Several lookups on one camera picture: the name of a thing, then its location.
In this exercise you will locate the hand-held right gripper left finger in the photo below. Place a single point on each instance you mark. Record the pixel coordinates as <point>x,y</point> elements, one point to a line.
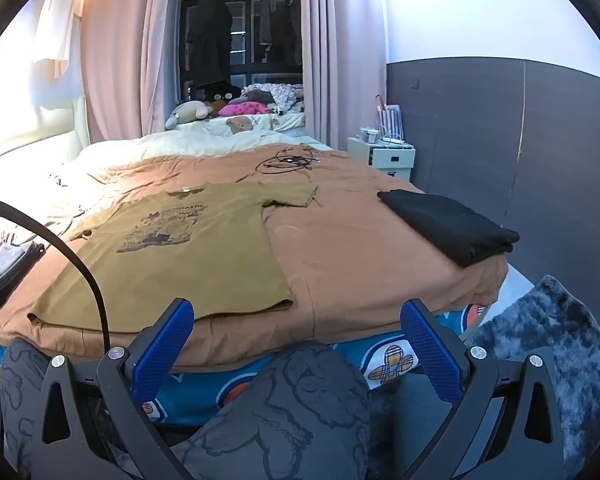
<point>162,350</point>

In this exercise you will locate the small white container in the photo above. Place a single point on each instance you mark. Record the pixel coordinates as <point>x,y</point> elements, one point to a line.
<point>369,135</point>

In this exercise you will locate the beige teddy plush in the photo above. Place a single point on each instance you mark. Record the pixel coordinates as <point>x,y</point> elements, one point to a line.
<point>187,112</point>

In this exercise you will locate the grey printed pants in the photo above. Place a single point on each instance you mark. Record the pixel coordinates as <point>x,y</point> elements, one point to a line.
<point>300,400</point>

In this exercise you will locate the pink cloth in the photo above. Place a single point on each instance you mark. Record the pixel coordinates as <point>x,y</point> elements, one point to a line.
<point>242,108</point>

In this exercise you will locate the grey clothes pile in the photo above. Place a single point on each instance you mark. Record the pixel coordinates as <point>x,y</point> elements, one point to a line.
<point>10,265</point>

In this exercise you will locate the hanging dark garment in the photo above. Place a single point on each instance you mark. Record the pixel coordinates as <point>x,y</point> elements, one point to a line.
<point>291,30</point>
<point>266,20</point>

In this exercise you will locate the grey shaggy rug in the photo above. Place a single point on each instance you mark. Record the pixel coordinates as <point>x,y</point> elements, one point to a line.
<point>555,320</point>

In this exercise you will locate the pink curtain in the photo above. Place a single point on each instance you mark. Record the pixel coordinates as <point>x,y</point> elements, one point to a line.
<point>115,60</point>
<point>340,60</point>

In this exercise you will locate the white nightstand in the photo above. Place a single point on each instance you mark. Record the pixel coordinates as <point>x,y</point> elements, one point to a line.
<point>385,157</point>

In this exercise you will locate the dark glass window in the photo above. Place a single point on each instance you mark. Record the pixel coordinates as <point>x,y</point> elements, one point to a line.
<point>245,60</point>

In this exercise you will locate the hanging white shirt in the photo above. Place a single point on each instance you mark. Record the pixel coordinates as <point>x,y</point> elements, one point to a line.
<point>57,35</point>

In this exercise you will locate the white power strip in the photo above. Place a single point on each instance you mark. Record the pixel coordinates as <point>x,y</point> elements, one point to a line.
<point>395,141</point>

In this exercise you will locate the teal printed bed sheet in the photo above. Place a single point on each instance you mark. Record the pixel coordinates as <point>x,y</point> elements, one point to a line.
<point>350,355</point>

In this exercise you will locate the striped gift bag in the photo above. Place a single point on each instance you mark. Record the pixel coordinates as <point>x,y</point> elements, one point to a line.
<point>392,120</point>

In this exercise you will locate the hanging dark coat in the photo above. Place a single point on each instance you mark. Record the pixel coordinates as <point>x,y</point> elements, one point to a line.
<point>210,35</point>

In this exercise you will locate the black folded garment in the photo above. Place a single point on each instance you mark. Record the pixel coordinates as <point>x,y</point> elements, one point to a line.
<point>445,225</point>

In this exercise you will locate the orange blanket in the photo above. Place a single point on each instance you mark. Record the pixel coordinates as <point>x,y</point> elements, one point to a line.
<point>355,260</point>

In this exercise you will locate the olive printed t-shirt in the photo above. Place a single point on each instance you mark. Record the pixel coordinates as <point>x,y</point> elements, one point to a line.
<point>180,260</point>

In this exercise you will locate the floral cloth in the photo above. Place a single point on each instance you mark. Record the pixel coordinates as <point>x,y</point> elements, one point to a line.
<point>280,94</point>

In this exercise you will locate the white padded headboard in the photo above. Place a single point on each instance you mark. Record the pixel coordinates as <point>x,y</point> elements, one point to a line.
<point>55,140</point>

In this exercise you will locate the brown plush toy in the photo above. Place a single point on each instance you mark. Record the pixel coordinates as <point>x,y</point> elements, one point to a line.
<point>220,97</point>

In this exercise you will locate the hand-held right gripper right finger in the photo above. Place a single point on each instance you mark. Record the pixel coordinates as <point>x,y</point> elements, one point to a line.
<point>427,350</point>

